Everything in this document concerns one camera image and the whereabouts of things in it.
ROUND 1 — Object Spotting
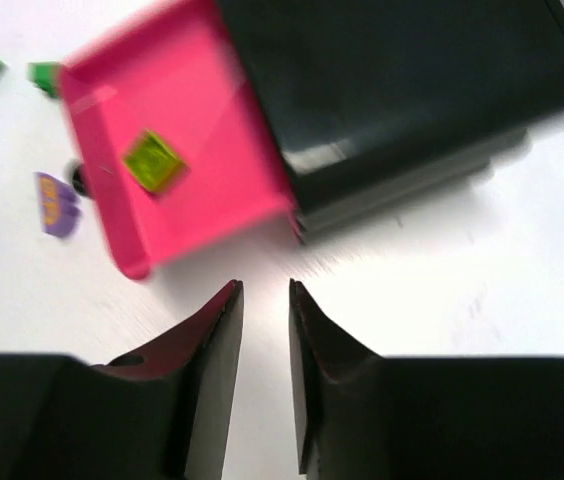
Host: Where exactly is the green lego brick upside down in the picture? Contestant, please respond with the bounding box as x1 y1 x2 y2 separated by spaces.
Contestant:
28 62 63 99

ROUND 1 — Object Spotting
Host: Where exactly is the pink drawer with black knob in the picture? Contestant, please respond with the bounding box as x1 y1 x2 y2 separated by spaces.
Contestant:
58 1 295 280

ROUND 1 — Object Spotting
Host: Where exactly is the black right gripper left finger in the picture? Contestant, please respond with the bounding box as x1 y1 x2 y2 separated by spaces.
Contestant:
0 280 243 479

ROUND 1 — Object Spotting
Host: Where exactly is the purple curved butterfly lego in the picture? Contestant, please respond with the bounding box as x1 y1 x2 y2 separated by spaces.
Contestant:
34 172 81 240

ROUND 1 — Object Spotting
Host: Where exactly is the lime green lego brick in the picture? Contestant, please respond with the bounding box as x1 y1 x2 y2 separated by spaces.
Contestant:
122 130 190 196

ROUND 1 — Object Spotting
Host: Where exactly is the black drawer cabinet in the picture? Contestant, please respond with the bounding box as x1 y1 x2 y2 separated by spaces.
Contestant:
218 1 564 237

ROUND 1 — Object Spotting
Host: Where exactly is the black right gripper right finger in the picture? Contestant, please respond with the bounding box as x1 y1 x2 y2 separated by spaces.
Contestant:
289 281 564 479

